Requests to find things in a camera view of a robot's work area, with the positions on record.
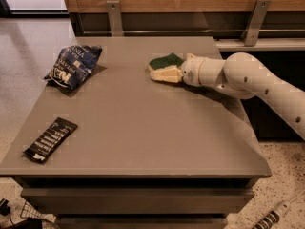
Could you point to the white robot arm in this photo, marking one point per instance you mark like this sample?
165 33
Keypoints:
241 76

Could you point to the white power strip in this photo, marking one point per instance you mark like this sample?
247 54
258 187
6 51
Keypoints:
274 216

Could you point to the right metal bracket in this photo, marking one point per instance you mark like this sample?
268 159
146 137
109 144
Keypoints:
250 36

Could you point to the blue potato chip bag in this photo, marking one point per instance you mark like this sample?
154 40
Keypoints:
73 65

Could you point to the grey drawer cabinet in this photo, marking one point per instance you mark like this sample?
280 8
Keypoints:
145 155

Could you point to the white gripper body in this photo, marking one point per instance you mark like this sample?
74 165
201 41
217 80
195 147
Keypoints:
190 70

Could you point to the left metal bracket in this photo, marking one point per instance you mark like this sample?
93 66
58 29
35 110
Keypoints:
115 18

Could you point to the black wire basket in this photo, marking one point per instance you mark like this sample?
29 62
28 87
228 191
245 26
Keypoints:
29 212

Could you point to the black rxbar chocolate wrapper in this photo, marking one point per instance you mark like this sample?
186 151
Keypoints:
43 147

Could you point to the black cable plug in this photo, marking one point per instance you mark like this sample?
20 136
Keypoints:
4 208

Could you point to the metal bracket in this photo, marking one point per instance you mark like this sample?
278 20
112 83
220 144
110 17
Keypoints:
115 18
250 36

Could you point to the green and yellow sponge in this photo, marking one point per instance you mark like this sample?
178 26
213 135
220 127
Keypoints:
165 61

